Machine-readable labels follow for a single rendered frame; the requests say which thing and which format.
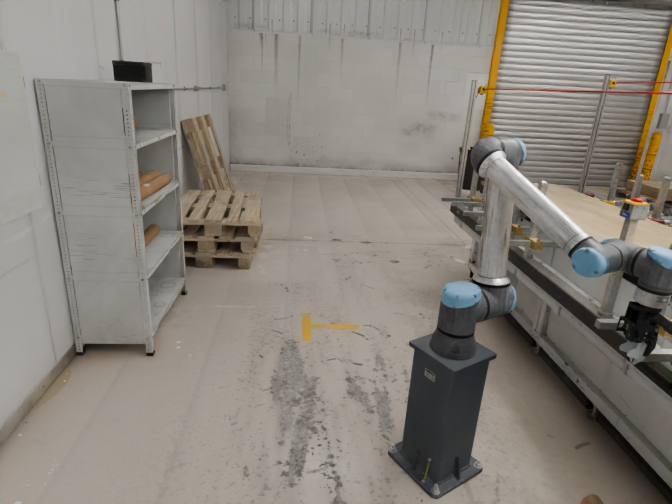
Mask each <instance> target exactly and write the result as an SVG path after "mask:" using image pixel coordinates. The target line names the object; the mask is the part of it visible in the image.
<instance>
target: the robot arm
mask: <svg viewBox="0 0 672 504"><path fill-rule="evenodd" d="M525 158H526V147H525V145H524V143H523V142H522V141H521V140H520V139H519V138H517V137H511V136H498V137H493V136H488V137H484V138H482V139H480V140H479V141H478V142H477V143H476V144H475V145H474V147H473V149H472V151H471V164H472V167H473V168H474V170H475V172H476V173H477V174H478V175H479V176H480V177H482V178H487V180H486V191H485V202H484V212H483V223H482V234H481V245H480V255H479V266H478V273H476V274H475V275H474V276H473V278H472V283H470V282H468V283H466V282H465V281H454V282H450V283H448V284H446V285H445V286H444V288H443V291H442V294H441V301H440V308H439V315H438V322H437V328H436V329H435V331H434V333H433V334H432V336H431V338H430V343H429V345H430V348H431V349H432V350H433V351H434V352H435V353H436V354H438V355H440V356H442V357H445V358H448V359H452V360H467V359H471V358H473V357H474V356H475V354H476V350H477V345H476V342H475V337H474V332H475V327H476V323H479V322H482V321H486V320H489V319H492V318H496V317H501V316H503V315H505V314H507V313H509V312H510V311H512V310H513V308H514V307H515V304H516V299H517V297H516V292H515V289H514V287H513V286H511V284H510V279H509V278H508V277H507V276H506V270H507V261H508V252H509V243H510V234H511V224H512V215H513V206H514V204H516V205H517V206H518V207H519V208H520V209H521V210H522V211H523V212H524V213H525V214H526V215H527V216H528V217H529V218H530V219H531V220H532V221H533V222H534V223H535V224H536V225H537V226H538V227H539V228H540V229H541V230H542V231H543V232H545V233H546V234H547V235H548V236H549V237H550V238H551V239H552V240H553V241H554V242H555V243H556V244H557V245H558V246H559V247H560V248H561V249H562V250H563V251H564V252H565V253H566V254H567V256H568V257H569V258H570V259H571V264H572V267H573V269H574V270H575V272H576V273H578V274H579V275H581V276H583V277H587V278H591V277H599V276H602V275H604V274H608V273H612V272H616V271H623V272H625V273H628V274H631V275H634V276H636V277H639V279H638V283H637V286H636V289H635V292H634V295H633V299H634V300H635V302H633V301H629V304H628V307H627V310H626V313H625V316H620V318H619V321H618V325H617V328H616V331H623V334H624V335H625V338H626V339H627V340H628V341H627V342H626V343H624V344H621V345H620V347H619V349H620V350H621V351H623V352H626V353H627V356H628V357H630V363H631V364H632V365H635V364H637V363H639V362H640V361H642V360H643V359H644V358H646V356H648V355H649V354H650V353H651V352H652V351H653V350H654V348H655V346H656V342H657V340H658V338H657V337H658V332H659V331H658V326H657V324H658V325H660V326H661V327H662V328H663V330H664V331H665V332H666V333H668V334H670V335H672V322H671V321H669V320H668V319H666V318H665V317H664V316H662V315H661V314H660V313H661V312H662V309H665V308H667V307H668V304H669V301H670V298H671V296H672V250H670V249H666V248H663V247H658V246H651V247H649V248H645V247H641V246H638V245H635V244H631V243H628V242H625V241H622V240H620V239H617V238H606V239H604V240H603V241H601V242H600V243H599V242H598V241H597V240H596V239H595V238H593V237H592V236H591V235H589V234H588V233H587V232H586V231H584V230H583V229H582V228H581V227H580V226H579V225H578V224H577V223H576V222H574V221H573V220H572V219H571V218H570V217H569V216H568V215H567V214H566V213H564V212H563V211H562V210H561V209H560V208H559V207H558V206H557V205H555V204H554V203H553V202H552V201H551V200H550V199H549V198H548V197H547V196H545V195H544V194H543V193H542V192H541V191H540V190H539V189H538V188H537V187H535V186H534V185H533V184H532V183H531V182H530V181H529V180H528V179H527V178H525V177H524V176H523V175H522V174H521V173H520V172H519V171H518V168H519V166H520V165H521V164H522V162H524V160H525ZM650 318H651V319H652V320H651V319H650ZM621 320H623V321H624V324H623V327H619V324H620V321H621ZM655 322H656V323H655Z"/></svg>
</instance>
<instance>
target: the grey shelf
mask: <svg viewBox="0 0 672 504"><path fill-rule="evenodd" d="M34 79H35V85H36V92H37V98H38V105H39V111H40V117H41V124H42V130H43V137H44V143H45V150H46V156H47V163H48V169H49V176H50V182H51V189H52V195H53V202H54V208H55V214H56V221H57V227H58V234H59V240H60V247H61V253H62V260H63V266H64V273H65V279H66V286H67V292H68V299H69V305H70V311H71V318H72V324H73V331H74V337H75V344H76V350H77V352H76V356H83V355H84V354H85V353H86V349H83V347H82V342H83V344H145V343H146V355H147V356H154V354H155V350H154V342H153V336H154V334H155V332H156V330H157V328H158V325H159V322H160V321H161V319H162V318H163V317H164V316H165V315H166V313H167V312H168V310H169V309H170V307H171V305H172V304H173V302H174V300H175V299H176V297H177V295H178V294H179V292H180V290H181V288H182V292H181V295H187V288H186V271H185V254H184V237H183V220H182V203H181V186H180V169H179V152H178V135H177V118H176V101H175V85H174V84H167V83H143V82H126V81H115V80H85V79H45V78H34ZM40 89H41V90H40ZM169 92H170V103H169ZM172 94H173V95H172ZM172 97H173V98H172ZM121 100H122V103H121ZM42 102H43V103H42ZM125 102H126V103H125ZM122 104H123V113H122ZM126 106H127V107H126ZM170 108H171V119H170ZM126 110H127V112H126ZM173 110H174V111H173ZM173 113H174V114H173ZM123 114H124V124H123ZM44 115H45V116H44ZM127 115H128V116H127ZM173 116H174V117H173ZM133 117H134V118H135V119H136V122H137V124H136V127H135V128H134V118H133ZM127 119H128V120H127ZM173 119H174V120H173ZM127 123H128V124H127ZM171 124H172V129H171ZM124 125H125V134H124ZM174 125H175V126H174ZM128 127H129V128H128ZM174 128H175V129H174ZM128 131H129V132H128ZM174 134H175V135H174ZM47 135H48V136H47ZM125 135H126V136H125ZM128 135H130V136H128ZM172 140H173V151H172ZM175 145H176V146H175ZM175 148H176V149H175ZM175 151H176V152H175ZM175 154H176V155H175ZM50 155H51V156H50ZM173 156H174V167H173ZM176 160H177V161H176ZM176 165H177V166H176ZM176 168H177V169H176ZM138 170H139V171H141V172H142V173H143V175H144V174H146V173H147V172H149V171H151V170H157V171H158V172H159V173H160V175H161V174H163V173H168V174H169V175H170V176H171V178H172V180H171V182H170V183H169V184H167V185H166V186H164V187H163V188H161V189H160V190H158V191H157V192H155V193H154V194H152V195H151V196H149V197H147V198H146V199H144V200H143V201H141V196H140V185H139V174H138ZM174 172H175V180H174ZM128 174H129V175H128ZM132 174H133V175H132ZM177 174H178V175H177ZM129 177H130V186H129ZM132 178H134V179H132ZM177 179H178V180H177ZM133 182H134V183H133ZM133 185H134V186H133ZM130 187H131V196H130ZM175 188H176V198H175ZM133 189H135V190H133ZM134 193H135V194H134ZM178 193H179V194H178ZM56 194H57V195H56ZM134 196H135V197H134ZM178 196H179V197H178ZM131 198H132V205H131ZM178 198H179V199H178ZM135 200H136V201H135ZM57 201H58V202H57ZM178 201H179V202H178ZM135 204H136V205H135ZM176 204H177V214H176ZM179 209H180V210H179ZM179 214H180V215H179ZM179 217H180V218H179ZM177 220H178V230H177ZM133 224H134V227H133ZM151 224H156V225H158V226H159V229H160V230H159V232H158V234H157V235H156V236H155V237H154V238H153V239H152V240H151V242H150V243H149V244H148V245H147V246H146V247H145V241H144V231H145V230H146V229H147V228H148V227H149V226H150V225H151ZM137 225H138V226H137ZM180 227H181V228H180ZM134 229H135V237H134ZM137 229H138V230H137ZM180 230H181V231H180ZM138 232H139V233H138ZM62 234H63V235H62ZM138 236H139V237H138ZM135 239H136V248H135ZM138 239H139V240H138ZM178 240H179V246H178ZM181 240H182V241H181ZM139 243H140V244H139ZM181 245H182V246H181ZM139 246H140V247H139ZM64 247H65V248H64ZM181 247H182V248H181ZM139 249H140V250H139ZM136 250H137V258H136ZM181 250H182V251H181ZM179 251H180V261H179ZM182 257H183V258H182ZM182 260H183V261H182ZM182 262H183V263H182ZM70 264H71V267H70ZM180 267H181V277H180ZM182 267H183V268H182ZM71 268H72V272H71ZM183 274H184V275H183ZM72 300H73V301H72ZM74 313H75V314H74ZM75 319H76V320H75ZM81 340H82V341H81ZM144 340H145V341H144ZM148 341H149V342H148ZM148 344H149V345H148ZM79 346H80V347H79Z"/></svg>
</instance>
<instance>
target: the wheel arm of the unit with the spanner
mask: <svg viewBox="0 0 672 504"><path fill-rule="evenodd" d="M641 362H672V349H654V350H653V351H652V352H651V353H650V354H649V355H648V356H646V358H644V359H643V360H642V361H641Z"/></svg>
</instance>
